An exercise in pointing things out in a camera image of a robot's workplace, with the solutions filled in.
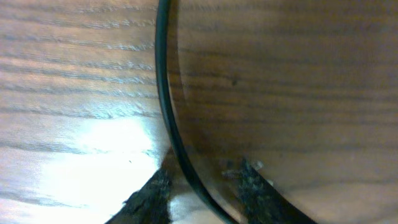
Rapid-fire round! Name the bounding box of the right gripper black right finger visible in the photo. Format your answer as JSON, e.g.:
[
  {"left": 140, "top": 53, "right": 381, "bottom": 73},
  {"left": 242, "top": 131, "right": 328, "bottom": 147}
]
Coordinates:
[{"left": 222, "top": 159, "right": 316, "bottom": 224}]

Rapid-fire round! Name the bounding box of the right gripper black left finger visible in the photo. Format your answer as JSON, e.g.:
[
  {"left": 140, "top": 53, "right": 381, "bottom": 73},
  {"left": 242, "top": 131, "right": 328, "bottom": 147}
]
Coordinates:
[{"left": 105, "top": 169, "right": 172, "bottom": 224}]

